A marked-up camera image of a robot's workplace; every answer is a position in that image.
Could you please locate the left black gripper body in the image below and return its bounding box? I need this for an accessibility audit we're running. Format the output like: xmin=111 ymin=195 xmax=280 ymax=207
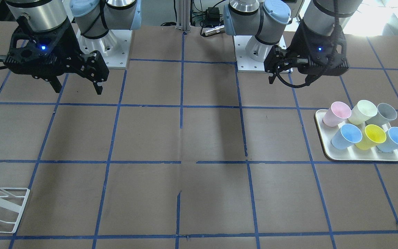
xmin=275 ymin=21 xmax=349 ymax=76

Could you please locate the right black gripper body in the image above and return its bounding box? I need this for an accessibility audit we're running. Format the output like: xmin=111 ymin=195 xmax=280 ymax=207
xmin=4 ymin=16 xmax=100 ymax=85

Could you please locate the yellow plastic cup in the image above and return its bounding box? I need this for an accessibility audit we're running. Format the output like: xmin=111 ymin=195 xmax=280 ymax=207
xmin=355 ymin=124 xmax=387 ymax=151

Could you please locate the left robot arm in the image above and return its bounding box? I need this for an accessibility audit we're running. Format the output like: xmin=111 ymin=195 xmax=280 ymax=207
xmin=223 ymin=0 xmax=361 ymax=88

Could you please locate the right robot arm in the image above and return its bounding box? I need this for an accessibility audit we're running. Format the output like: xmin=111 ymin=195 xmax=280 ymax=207
xmin=3 ymin=0 xmax=142 ymax=95

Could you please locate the pink plastic cup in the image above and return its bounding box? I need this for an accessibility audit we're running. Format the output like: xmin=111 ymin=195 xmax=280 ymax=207
xmin=322 ymin=101 xmax=352 ymax=127

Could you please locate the cream plastic cup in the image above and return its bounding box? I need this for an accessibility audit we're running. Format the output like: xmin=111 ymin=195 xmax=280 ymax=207
xmin=348 ymin=100 xmax=378 ymax=126

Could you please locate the blue plastic cup near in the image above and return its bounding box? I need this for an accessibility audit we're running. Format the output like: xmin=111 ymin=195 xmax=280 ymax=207
xmin=331 ymin=123 xmax=363 ymax=150

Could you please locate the blue plastic cup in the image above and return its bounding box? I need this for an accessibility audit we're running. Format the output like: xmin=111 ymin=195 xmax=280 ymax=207
xmin=377 ymin=127 xmax=398 ymax=153
xmin=331 ymin=123 xmax=363 ymax=150

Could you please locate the grey plastic cup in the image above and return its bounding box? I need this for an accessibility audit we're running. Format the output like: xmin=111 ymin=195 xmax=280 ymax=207
xmin=365 ymin=103 xmax=398 ymax=126

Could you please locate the blue plastic cup far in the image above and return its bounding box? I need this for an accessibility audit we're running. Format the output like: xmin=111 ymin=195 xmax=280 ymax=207
xmin=377 ymin=127 xmax=398 ymax=153

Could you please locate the black power adapter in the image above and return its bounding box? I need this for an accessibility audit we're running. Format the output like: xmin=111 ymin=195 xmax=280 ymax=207
xmin=204 ymin=7 xmax=220 ymax=26

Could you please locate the white compartment tray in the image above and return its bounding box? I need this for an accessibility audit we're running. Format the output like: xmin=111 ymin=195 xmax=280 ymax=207
xmin=314 ymin=109 xmax=398 ymax=162

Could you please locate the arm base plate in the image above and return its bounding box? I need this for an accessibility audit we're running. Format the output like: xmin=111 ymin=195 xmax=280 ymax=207
xmin=76 ymin=30 xmax=133 ymax=69
xmin=233 ymin=35 xmax=274 ymax=73

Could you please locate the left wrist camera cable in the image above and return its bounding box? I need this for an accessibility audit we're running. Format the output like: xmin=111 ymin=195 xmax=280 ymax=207
xmin=274 ymin=59 xmax=319 ymax=89

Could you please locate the silver cable connector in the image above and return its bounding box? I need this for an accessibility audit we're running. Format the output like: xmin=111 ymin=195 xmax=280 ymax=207
xmin=201 ymin=25 xmax=225 ymax=37

